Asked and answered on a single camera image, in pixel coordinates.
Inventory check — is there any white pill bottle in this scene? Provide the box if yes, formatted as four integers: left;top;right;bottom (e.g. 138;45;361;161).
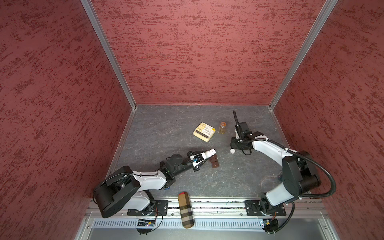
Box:
202;149;216;160

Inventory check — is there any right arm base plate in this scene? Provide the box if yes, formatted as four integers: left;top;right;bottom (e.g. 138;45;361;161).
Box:
244;200;287;217

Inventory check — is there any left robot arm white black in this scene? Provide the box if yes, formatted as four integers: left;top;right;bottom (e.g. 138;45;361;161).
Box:
93;149;216;218

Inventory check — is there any circuit board with wires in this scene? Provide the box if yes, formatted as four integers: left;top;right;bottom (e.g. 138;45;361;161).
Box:
136;207;164;235
264;202;296;235

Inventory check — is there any left circuit board with wires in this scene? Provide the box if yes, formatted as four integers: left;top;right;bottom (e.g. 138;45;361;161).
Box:
136;207;164;235

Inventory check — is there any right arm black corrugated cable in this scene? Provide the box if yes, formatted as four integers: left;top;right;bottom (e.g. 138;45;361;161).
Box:
233;109;337;199

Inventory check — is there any right circuit board with wires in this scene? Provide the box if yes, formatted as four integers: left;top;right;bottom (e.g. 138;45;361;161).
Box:
264;202;296;235

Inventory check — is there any yellow calculator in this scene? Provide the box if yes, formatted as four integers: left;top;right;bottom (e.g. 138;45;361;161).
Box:
193;122;216;142

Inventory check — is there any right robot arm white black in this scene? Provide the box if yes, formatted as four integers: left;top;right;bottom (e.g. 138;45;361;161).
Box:
231;122;321;216

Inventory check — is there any plaid glasses case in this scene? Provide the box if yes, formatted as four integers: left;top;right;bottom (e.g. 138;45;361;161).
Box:
178;192;195;229

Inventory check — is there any corner aluminium profile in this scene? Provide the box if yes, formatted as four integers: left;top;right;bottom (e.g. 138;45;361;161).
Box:
81;0;137;111
269;0;338;112

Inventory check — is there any left corner aluminium profile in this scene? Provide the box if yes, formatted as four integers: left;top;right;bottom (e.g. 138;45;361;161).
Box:
81;0;137;111

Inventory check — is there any right corner aluminium profile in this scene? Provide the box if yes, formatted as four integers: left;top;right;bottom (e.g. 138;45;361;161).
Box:
269;0;338;112

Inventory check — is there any aluminium front rail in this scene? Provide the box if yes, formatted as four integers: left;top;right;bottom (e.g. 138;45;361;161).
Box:
75;198;339;240

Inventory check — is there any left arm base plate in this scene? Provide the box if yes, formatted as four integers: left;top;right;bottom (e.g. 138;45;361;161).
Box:
127;200;169;217

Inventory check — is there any clear amber pill bottle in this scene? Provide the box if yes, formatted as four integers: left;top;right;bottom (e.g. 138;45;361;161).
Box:
219;122;227;134

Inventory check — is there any brown weekly pill organizer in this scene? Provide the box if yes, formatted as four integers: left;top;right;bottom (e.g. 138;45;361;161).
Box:
209;155;220;169

